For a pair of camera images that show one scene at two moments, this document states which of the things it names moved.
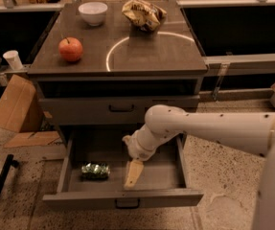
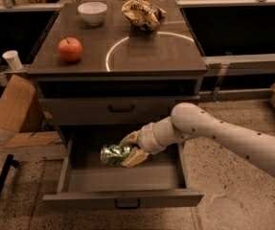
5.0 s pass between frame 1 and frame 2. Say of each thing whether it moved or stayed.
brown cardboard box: stayed
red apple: stayed
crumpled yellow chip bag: stayed
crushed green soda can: moved
